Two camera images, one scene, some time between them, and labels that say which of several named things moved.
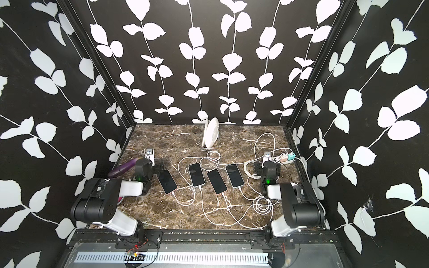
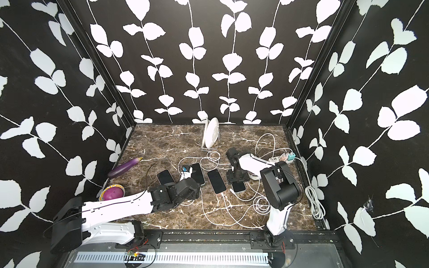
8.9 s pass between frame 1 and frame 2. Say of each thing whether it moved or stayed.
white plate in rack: stayed
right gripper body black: moved
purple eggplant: stayed
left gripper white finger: moved
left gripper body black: moved
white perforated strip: stayed
